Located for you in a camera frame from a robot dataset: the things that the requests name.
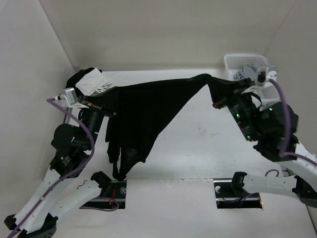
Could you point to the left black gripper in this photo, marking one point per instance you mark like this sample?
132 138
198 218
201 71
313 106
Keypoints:
99 108

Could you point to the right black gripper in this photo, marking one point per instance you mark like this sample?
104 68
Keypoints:
237 92

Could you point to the black tank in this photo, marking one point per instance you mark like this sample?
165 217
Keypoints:
140 112
71 83

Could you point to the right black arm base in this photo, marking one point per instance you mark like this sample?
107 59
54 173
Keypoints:
226 198

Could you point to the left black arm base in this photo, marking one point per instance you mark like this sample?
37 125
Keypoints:
114 199

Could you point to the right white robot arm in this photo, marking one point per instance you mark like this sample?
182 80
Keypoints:
274 131

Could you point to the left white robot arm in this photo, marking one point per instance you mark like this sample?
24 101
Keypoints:
75 146

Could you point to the folded white tank top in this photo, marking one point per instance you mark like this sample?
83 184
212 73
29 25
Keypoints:
94 83

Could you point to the grey tank top in basket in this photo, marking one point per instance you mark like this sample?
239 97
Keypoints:
247 71

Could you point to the folded black tank top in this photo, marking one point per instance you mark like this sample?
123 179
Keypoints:
71 83

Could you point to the white plastic basket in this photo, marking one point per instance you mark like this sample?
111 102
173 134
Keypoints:
234 62

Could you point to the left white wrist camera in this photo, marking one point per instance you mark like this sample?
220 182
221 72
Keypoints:
68 99

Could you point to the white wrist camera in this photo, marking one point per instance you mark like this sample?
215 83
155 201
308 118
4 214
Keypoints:
68 99
265 74

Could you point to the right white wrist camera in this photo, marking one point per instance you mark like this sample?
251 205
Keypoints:
265 74

